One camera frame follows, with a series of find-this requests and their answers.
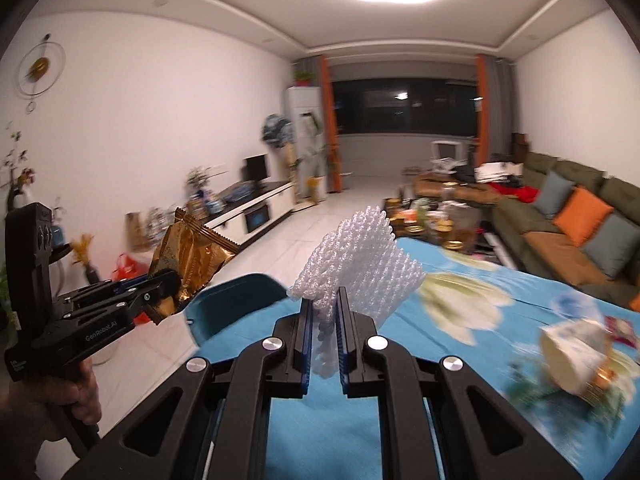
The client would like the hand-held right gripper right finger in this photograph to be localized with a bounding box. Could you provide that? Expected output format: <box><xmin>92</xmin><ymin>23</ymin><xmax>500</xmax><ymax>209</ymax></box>
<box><xmin>336</xmin><ymin>287</ymin><xmax>584</xmax><ymax>480</ymax></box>

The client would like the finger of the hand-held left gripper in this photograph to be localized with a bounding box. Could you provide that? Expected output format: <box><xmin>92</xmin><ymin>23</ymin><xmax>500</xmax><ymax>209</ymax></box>
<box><xmin>64</xmin><ymin>287</ymin><xmax>179</xmax><ymax>325</ymax></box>
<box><xmin>60</xmin><ymin>268</ymin><xmax>181</xmax><ymax>307</ymax></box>

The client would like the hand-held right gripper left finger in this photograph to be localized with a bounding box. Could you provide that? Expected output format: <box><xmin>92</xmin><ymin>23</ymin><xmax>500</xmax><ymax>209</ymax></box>
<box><xmin>60</xmin><ymin>287</ymin><xmax>315</xmax><ymax>480</ymax></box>

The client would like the gold snack wrapper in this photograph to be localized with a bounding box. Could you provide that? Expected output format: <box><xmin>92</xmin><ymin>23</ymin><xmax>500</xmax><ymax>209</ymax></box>
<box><xmin>147</xmin><ymin>207</ymin><xmax>240</xmax><ymax>324</ymax></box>

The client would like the teal trash bin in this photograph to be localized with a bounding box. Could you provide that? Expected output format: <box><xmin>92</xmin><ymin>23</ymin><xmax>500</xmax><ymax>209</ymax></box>
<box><xmin>183</xmin><ymin>273</ymin><xmax>289</xmax><ymax>349</ymax></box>

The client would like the white foam fruit net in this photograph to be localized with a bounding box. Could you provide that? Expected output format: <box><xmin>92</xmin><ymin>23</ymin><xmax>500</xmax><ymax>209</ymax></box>
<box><xmin>288</xmin><ymin>204</ymin><xmax>427</xmax><ymax>381</ymax></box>

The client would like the person's left hand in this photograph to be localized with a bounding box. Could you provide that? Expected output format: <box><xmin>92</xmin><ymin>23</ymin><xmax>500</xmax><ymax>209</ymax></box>
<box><xmin>19</xmin><ymin>359</ymin><xmax>102</xmax><ymax>442</ymax></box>

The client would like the red plastic bag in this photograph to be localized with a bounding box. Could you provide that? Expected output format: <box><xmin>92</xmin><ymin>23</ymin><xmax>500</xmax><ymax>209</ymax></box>
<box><xmin>110</xmin><ymin>253</ymin><xmax>151</xmax><ymax>324</ymax></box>

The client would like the vase with yellow dried flowers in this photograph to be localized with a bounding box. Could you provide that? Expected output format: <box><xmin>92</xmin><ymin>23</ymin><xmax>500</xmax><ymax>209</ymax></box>
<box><xmin>69</xmin><ymin>233</ymin><xmax>101</xmax><ymax>286</ymax></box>

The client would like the blue floral blanket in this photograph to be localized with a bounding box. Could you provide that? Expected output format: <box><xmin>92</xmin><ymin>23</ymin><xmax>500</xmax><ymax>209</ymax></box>
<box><xmin>194</xmin><ymin>237</ymin><xmax>640</xmax><ymax>480</ymax></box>

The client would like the white television cabinet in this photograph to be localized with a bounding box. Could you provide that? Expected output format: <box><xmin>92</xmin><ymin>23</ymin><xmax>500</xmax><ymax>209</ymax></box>
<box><xmin>124</xmin><ymin>179</ymin><xmax>296</xmax><ymax>257</ymax></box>

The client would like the large glass jar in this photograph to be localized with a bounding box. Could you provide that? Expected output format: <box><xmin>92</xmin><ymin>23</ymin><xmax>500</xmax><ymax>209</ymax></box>
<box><xmin>447</xmin><ymin>204</ymin><xmax>482</xmax><ymax>252</ymax></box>

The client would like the black glass coffee table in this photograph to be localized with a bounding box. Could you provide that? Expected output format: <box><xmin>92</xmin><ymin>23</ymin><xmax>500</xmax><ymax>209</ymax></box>
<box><xmin>382</xmin><ymin>194</ymin><xmax>516</xmax><ymax>268</ymax></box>

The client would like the black television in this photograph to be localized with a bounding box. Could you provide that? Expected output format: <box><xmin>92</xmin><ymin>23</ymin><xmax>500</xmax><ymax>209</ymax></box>
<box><xmin>243</xmin><ymin>154</ymin><xmax>270</xmax><ymax>185</ymax></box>

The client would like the tall green potted plant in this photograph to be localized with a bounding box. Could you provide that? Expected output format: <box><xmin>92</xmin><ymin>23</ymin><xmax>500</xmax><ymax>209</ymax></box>
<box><xmin>299</xmin><ymin>109</ymin><xmax>332</xmax><ymax>204</ymax></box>

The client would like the blue printed covered fan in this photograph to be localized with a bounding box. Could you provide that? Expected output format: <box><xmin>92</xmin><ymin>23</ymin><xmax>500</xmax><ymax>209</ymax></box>
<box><xmin>261</xmin><ymin>113</ymin><xmax>294</xmax><ymax>149</ymax></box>

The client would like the white office chair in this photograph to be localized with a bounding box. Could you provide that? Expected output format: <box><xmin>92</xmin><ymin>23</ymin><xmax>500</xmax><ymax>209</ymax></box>
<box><xmin>430</xmin><ymin>140</ymin><xmax>469</xmax><ymax>174</ymax></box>

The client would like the white standing air conditioner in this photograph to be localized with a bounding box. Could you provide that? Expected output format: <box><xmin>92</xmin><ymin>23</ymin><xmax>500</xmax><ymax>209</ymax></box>
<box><xmin>283</xmin><ymin>86</ymin><xmax>324</xmax><ymax>202</ymax></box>

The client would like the orange and grey curtain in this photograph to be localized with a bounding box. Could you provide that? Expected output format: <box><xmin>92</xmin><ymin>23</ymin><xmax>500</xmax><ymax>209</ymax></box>
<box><xmin>294</xmin><ymin>54</ymin><xmax>346</xmax><ymax>194</ymax></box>
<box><xmin>472</xmin><ymin>53</ymin><xmax>519</xmax><ymax>162</ymax></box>

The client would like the green sofa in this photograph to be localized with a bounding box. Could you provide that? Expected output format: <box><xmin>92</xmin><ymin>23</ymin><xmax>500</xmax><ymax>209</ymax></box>
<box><xmin>479</xmin><ymin>152</ymin><xmax>640</xmax><ymax>312</ymax></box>

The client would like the red cloth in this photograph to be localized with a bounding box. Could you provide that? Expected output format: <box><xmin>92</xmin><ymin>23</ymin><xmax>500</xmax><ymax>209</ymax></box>
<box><xmin>487</xmin><ymin>182</ymin><xmax>539</xmax><ymax>204</ymax></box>

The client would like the pile of white clothes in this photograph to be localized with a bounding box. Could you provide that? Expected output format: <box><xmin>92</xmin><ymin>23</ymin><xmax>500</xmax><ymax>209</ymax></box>
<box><xmin>472</xmin><ymin>161</ymin><xmax>524</xmax><ymax>184</ymax></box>

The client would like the dark window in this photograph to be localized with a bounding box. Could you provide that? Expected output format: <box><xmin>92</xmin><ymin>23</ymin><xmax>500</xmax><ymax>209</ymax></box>
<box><xmin>332</xmin><ymin>78</ymin><xmax>479</xmax><ymax>137</ymax></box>

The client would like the grey-blue cushion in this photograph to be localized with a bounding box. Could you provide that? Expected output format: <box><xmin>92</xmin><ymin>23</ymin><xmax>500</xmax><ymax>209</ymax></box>
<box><xmin>580</xmin><ymin>212</ymin><xmax>640</xmax><ymax>279</ymax></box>
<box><xmin>533</xmin><ymin>169</ymin><xmax>576</xmax><ymax>219</ymax></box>

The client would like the brown cabinet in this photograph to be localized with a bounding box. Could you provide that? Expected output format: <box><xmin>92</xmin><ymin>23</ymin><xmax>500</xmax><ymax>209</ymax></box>
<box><xmin>510</xmin><ymin>132</ymin><xmax>531</xmax><ymax>164</ymax></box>

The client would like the red and white snack packet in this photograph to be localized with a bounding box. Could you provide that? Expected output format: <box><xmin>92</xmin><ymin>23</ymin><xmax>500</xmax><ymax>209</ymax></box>
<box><xmin>604</xmin><ymin>315</ymin><xmax>640</xmax><ymax>347</ymax></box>

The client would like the gold wall clock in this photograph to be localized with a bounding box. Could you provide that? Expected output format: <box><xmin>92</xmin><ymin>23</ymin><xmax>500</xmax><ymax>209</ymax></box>
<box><xmin>17</xmin><ymin>33</ymin><xmax>67</xmax><ymax>114</ymax></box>

